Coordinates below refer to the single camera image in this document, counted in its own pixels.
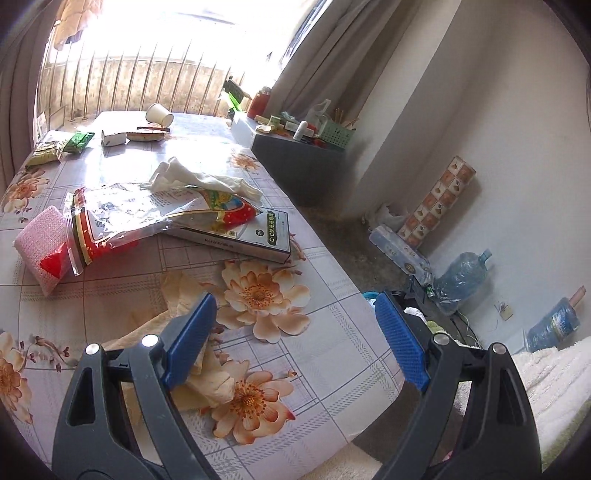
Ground yellow-green packet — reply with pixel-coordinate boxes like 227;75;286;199
25;141;65;168

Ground white and green box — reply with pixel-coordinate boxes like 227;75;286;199
166;208;293;265

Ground clear zip bag red packaging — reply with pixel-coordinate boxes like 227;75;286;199
64;184;262;278

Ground pink scrubbing sponge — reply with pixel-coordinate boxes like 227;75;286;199
14;205;70;297

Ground green plastic basket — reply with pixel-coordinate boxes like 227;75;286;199
318;117;356;151

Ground red bottle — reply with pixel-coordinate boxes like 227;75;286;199
247;87;271;120

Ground white gloves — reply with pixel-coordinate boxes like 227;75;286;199
141;157;264;206

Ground metal window railing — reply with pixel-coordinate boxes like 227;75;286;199
39;41;273;130

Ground white plastic bag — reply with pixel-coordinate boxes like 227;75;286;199
307;99;333;125
367;203;407;232

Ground white paper cup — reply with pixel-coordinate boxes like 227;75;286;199
145;102;174;127

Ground patterned wallpaper roll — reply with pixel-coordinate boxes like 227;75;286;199
397;156;477;250

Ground large clear water jug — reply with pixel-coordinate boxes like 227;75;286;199
434;249;494;315

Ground grey cabinet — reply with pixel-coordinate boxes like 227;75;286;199
252;129;365;208

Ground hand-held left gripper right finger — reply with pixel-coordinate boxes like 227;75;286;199
372;291;543;480

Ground small green packet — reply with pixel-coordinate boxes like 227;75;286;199
62;131;95;154

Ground white and blue package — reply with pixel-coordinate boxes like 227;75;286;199
369;225;432;282

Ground beige paper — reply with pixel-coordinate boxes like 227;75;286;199
104;270;236;411

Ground blue patterned roll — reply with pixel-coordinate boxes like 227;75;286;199
526;286;587;354

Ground beige curtain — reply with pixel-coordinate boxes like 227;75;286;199
0;0;61;185
272;0;462;125

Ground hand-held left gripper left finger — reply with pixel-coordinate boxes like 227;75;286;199
52;292;218;480

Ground flat beige snack packet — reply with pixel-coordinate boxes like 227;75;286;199
126;127;171;142

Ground hanging beige jacket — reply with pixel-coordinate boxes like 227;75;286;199
51;0;105;49

